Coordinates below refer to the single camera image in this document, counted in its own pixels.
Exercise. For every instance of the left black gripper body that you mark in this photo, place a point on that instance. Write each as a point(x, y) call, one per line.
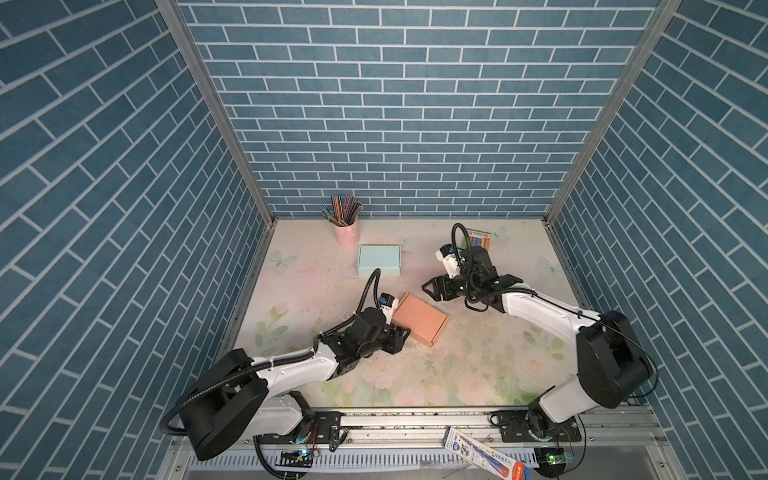
point(375, 346)

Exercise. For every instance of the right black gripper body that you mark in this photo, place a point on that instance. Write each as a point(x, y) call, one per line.
point(468, 287)

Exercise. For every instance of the pink paper box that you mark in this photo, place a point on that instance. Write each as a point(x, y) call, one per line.
point(423, 320)

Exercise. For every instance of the mint green paper box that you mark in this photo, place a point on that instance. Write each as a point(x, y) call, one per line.
point(386, 257)

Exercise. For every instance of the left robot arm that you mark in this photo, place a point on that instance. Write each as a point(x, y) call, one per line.
point(261, 395)

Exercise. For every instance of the white red toothpaste box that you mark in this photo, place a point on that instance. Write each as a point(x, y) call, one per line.
point(484, 457)

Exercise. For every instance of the clear case of markers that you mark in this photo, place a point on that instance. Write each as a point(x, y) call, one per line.
point(479, 238)

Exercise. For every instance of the pink pencil cup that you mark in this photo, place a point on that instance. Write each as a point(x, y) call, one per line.
point(347, 235)

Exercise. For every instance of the bundle of coloured pencils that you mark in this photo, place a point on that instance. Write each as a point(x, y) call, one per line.
point(343, 211)

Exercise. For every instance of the left green circuit board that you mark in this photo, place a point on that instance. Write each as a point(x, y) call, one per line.
point(294, 459)

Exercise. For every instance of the green circuit board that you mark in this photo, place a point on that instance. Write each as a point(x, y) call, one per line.
point(294, 459)
point(551, 462)

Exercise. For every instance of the right green circuit board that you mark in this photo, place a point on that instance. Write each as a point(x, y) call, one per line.
point(551, 462)

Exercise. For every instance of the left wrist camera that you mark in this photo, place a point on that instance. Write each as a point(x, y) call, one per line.
point(388, 305)

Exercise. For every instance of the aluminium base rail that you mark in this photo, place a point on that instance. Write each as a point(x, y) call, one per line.
point(624, 443)

